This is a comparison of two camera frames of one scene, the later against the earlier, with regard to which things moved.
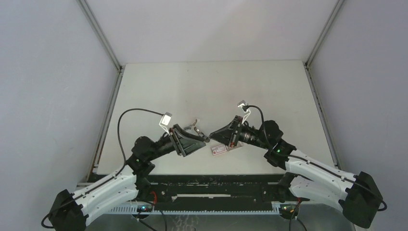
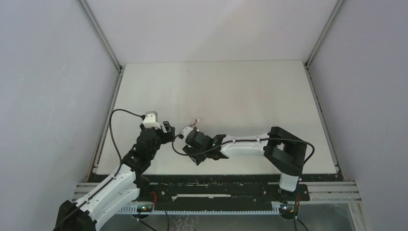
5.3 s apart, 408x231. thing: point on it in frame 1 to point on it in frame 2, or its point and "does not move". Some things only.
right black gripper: (227, 134) to (198, 159)
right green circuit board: (287, 209) does not move
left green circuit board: (144, 208) does not move
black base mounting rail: (211, 188) does not move
